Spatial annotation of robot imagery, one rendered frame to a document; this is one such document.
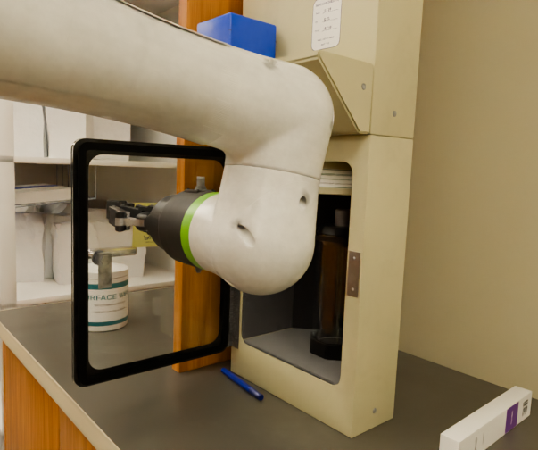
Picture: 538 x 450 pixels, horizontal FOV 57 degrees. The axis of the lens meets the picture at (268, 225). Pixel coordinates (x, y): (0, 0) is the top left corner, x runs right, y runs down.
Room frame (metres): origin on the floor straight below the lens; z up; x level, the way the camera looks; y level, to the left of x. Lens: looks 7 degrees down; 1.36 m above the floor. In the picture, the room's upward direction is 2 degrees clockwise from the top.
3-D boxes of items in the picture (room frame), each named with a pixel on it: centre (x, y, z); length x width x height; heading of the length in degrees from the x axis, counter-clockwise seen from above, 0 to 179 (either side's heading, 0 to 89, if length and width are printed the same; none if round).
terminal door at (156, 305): (0.86, 0.19, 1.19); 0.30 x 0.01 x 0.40; 131
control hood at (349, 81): (0.82, 0.01, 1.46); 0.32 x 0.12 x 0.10; 41
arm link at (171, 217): (0.60, 0.08, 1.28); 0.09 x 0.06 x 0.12; 131
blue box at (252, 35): (0.89, 0.07, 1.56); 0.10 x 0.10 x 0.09; 41
